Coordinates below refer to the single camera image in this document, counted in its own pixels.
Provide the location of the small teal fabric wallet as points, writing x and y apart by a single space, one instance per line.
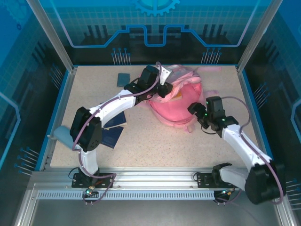
123 79

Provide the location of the orange cover book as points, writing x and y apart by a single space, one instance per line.
179 95

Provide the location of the pink student backpack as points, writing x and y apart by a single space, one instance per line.
174 110

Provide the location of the dark blue emblem book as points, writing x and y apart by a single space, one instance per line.
116 120

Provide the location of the dark blue notebook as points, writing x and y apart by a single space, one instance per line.
111 137

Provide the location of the light blue pencil case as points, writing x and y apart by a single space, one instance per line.
62 135

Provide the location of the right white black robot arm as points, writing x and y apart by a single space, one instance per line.
242 143

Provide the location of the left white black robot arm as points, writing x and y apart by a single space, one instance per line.
113 106

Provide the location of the small green-lit connector board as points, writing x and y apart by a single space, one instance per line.
227 193
90 191

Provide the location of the steel lower shelf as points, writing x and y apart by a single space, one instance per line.
150 214

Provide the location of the aluminium and blue side rail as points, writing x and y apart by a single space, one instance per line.
247 94
65 94

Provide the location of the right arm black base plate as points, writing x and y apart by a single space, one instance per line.
204 180

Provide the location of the aluminium frame post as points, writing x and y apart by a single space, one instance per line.
256 35
54 35

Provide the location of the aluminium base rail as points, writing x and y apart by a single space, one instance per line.
152 179

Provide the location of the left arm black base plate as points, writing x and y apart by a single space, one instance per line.
105 180

